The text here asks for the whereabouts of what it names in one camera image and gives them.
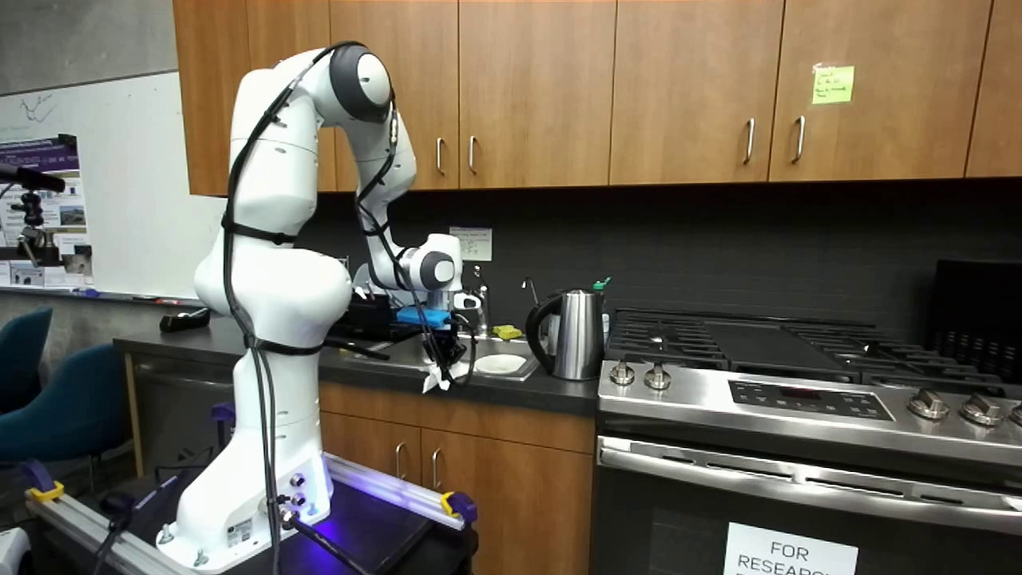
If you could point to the teal chair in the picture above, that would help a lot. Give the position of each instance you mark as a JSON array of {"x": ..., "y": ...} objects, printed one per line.
[
  {"x": 20, "y": 355},
  {"x": 74, "y": 409}
]

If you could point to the stainless steel electric kettle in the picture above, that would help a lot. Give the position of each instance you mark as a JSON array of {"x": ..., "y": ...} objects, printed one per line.
[{"x": 577, "y": 335}]

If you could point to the grey dishwasher front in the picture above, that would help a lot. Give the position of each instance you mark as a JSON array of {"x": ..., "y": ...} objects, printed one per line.
[{"x": 171, "y": 409}]

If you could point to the black robot cart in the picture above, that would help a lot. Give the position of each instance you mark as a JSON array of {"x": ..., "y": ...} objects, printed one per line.
[{"x": 372, "y": 527}]

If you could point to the green tipped dish brush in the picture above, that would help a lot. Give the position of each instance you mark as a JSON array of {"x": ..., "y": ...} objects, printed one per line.
[{"x": 601, "y": 285}]

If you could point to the yellow clamp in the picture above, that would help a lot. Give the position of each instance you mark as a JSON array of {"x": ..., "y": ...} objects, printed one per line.
[
  {"x": 449, "y": 501},
  {"x": 47, "y": 493}
]

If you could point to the white whiteboard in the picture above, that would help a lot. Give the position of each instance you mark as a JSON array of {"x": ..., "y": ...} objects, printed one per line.
[{"x": 138, "y": 193}]

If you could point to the stainless steel sink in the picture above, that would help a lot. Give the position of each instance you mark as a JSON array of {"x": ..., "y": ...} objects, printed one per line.
[{"x": 527, "y": 372}]

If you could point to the narrow wooden base cabinet door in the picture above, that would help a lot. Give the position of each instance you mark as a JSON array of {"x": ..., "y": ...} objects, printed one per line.
[{"x": 369, "y": 431}]

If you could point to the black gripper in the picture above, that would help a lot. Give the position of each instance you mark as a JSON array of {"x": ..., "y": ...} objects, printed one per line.
[{"x": 445, "y": 342}]

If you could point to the printed poster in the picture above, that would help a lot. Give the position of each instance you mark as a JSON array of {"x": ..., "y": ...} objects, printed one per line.
[{"x": 59, "y": 153}]

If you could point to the white wall outlet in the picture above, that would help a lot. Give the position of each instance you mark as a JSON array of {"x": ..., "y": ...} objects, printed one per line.
[{"x": 471, "y": 243}]

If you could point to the silver stove knob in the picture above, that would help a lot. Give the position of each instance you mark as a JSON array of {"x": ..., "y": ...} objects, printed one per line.
[
  {"x": 660, "y": 374},
  {"x": 625, "y": 374},
  {"x": 1018, "y": 415},
  {"x": 982, "y": 409},
  {"x": 927, "y": 404}
]

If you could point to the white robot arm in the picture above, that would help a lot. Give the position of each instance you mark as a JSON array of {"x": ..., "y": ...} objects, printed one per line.
[{"x": 271, "y": 290}]

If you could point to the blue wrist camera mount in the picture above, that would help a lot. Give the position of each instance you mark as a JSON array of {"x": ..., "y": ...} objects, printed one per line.
[{"x": 423, "y": 316}]

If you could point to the wooden wall cabinet door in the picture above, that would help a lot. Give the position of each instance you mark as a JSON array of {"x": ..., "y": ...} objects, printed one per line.
[
  {"x": 425, "y": 66},
  {"x": 210, "y": 84},
  {"x": 531, "y": 84},
  {"x": 1001, "y": 84},
  {"x": 906, "y": 115},
  {"x": 690, "y": 84}
]

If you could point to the stainless steel gas range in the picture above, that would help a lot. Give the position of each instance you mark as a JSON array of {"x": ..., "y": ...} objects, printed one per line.
[{"x": 808, "y": 447}]

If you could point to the small black device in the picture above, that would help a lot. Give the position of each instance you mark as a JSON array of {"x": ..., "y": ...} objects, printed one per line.
[{"x": 187, "y": 316}]

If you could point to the yellow sponge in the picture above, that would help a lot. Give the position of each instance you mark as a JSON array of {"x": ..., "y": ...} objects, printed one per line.
[{"x": 508, "y": 333}]

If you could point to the yellow sticky note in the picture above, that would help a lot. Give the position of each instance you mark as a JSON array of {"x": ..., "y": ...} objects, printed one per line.
[{"x": 831, "y": 84}]

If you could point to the black box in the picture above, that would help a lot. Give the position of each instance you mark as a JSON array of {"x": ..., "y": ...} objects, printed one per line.
[{"x": 372, "y": 316}]

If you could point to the white plate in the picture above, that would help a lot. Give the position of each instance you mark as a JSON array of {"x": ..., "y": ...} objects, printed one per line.
[{"x": 499, "y": 365}]

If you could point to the wide wooden base cabinet door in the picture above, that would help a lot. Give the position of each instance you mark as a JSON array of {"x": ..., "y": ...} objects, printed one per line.
[{"x": 513, "y": 500}]

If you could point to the white paper sign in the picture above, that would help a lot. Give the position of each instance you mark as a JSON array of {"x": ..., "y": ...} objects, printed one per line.
[{"x": 786, "y": 552}]

